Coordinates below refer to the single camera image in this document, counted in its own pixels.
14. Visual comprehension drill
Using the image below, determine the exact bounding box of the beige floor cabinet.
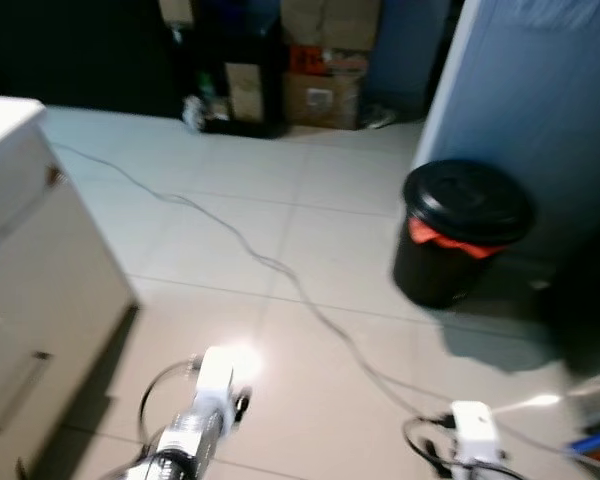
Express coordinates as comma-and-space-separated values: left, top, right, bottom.
0, 95, 139, 480

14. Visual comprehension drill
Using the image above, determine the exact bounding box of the black lidded trash bin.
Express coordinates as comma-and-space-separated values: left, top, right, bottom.
392, 158, 536, 309

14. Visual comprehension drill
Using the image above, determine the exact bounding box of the orange bin liner bag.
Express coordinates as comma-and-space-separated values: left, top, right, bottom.
408, 215, 506, 261

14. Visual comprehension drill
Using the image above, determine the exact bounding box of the flat cardboard sheet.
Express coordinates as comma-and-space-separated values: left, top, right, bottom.
226, 63, 266, 123

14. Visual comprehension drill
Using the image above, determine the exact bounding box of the labelled cardboard box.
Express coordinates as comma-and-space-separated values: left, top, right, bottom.
283, 70, 363, 131

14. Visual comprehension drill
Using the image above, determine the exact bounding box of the black storage shelf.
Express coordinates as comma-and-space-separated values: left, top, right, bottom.
175, 0, 289, 139

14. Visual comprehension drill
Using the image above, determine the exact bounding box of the large plain cardboard box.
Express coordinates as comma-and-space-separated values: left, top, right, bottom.
280, 0, 383, 49

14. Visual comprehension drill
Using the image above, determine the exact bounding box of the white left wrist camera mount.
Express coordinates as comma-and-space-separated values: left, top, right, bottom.
193, 347, 239, 411

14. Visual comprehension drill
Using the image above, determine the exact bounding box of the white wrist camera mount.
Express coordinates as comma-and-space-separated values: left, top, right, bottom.
193, 347, 239, 411
450, 401, 501, 466

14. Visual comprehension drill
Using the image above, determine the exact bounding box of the grey floor cable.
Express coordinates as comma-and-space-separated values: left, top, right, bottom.
48, 140, 581, 461

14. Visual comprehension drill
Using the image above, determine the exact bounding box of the long cabinet door handle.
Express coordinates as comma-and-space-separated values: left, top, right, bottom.
0, 350, 53, 436

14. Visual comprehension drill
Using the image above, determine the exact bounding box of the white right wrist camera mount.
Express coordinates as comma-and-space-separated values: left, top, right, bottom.
450, 401, 501, 466

